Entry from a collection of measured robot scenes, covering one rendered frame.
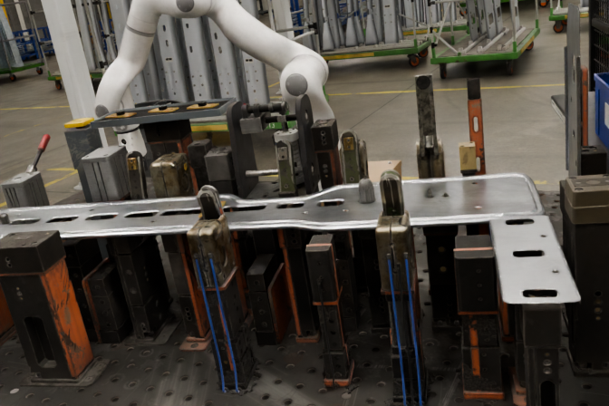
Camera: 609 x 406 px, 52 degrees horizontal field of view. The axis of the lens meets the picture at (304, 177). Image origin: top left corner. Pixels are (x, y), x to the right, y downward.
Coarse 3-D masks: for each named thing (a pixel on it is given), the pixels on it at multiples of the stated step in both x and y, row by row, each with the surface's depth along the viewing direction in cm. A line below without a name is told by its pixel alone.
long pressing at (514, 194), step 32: (320, 192) 134; (352, 192) 132; (416, 192) 127; (448, 192) 124; (480, 192) 122; (512, 192) 119; (0, 224) 147; (32, 224) 144; (64, 224) 140; (96, 224) 137; (128, 224) 134; (160, 224) 131; (192, 224) 128; (256, 224) 124; (288, 224) 122; (320, 224) 119; (352, 224) 117; (416, 224) 113; (448, 224) 112; (480, 224) 111
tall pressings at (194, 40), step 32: (128, 0) 581; (160, 32) 599; (192, 32) 586; (160, 64) 638; (192, 64) 596; (224, 64) 584; (256, 64) 570; (160, 96) 628; (192, 96) 635; (224, 96) 594; (256, 96) 580
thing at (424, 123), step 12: (420, 84) 129; (432, 84) 131; (420, 96) 133; (432, 96) 131; (420, 108) 132; (432, 108) 132; (420, 120) 133; (432, 120) 132; (420, 132) 133; (432, 132) 133; (420, 144) 134
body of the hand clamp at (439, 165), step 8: (416, 152) 135; (432, 152) 137; (424, 160) 135; (432, 160) 134; (440, 160) 134; (424, 168) 135; (432, 168) 135; (440, 168) 135; (424, 176) 136; (432, 176) 136; (440, 176) 135
